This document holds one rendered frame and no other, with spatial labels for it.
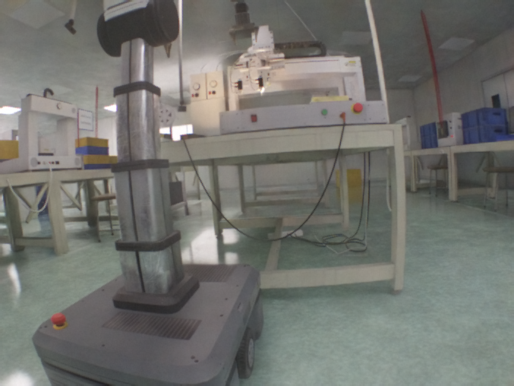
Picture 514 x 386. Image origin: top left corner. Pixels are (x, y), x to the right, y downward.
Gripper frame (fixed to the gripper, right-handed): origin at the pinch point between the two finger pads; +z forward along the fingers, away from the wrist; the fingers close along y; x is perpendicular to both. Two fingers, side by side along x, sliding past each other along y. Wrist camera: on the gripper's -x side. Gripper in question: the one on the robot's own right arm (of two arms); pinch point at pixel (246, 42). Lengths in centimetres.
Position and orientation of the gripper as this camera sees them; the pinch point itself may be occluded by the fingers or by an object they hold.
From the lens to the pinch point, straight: 144.7
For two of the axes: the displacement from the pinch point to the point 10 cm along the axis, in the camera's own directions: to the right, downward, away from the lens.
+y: -9.9, 0.6, 1.5
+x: -0.9, 5.8, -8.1
